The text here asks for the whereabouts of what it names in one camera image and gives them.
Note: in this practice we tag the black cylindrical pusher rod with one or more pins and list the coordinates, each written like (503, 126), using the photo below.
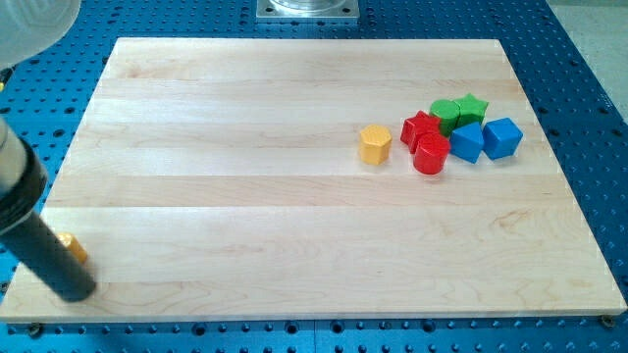
(33, 242)

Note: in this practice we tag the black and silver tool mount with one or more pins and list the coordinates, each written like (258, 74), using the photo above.
(23, 179)

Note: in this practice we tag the yellow heart block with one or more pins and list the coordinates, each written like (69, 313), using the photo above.
(71, 243)

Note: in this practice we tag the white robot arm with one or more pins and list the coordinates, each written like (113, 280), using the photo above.
(29, 27)

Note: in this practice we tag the wooden board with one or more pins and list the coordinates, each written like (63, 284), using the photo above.
(219, 180)

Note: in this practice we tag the yellow hexagon block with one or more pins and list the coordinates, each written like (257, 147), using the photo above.
(375, 143)

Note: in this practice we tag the red star block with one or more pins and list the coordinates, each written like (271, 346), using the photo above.
(415, 127)

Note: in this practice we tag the red cylinder block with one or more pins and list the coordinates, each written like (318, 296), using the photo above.
(431, 152)

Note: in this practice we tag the green cylinder block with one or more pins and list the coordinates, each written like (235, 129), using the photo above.
(449, 112)

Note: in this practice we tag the blue pentagon block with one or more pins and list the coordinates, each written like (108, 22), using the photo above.
(467, 142)

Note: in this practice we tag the green star block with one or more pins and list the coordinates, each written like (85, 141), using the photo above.
(471, 109)

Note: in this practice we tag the blue cube block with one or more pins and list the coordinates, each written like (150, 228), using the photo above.
(501, 138)

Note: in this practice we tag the blue perforated table plate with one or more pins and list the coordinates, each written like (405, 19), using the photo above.
(45, 97)

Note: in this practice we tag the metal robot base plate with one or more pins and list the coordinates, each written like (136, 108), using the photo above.
(302, 10)

